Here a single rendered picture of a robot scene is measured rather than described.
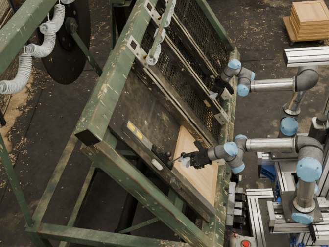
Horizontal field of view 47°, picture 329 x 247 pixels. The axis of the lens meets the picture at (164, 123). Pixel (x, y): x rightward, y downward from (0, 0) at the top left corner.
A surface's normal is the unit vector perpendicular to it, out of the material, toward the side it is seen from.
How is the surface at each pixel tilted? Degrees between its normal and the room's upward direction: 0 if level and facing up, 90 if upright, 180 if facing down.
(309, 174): 82
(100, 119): 59
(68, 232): 0
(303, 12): 0
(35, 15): 90
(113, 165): 90
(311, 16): 0
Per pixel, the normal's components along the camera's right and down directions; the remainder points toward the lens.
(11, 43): 0.98, 0.07
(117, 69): 0.80, -0.29
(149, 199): -0.18, 0.72
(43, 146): -0.08, -0.69
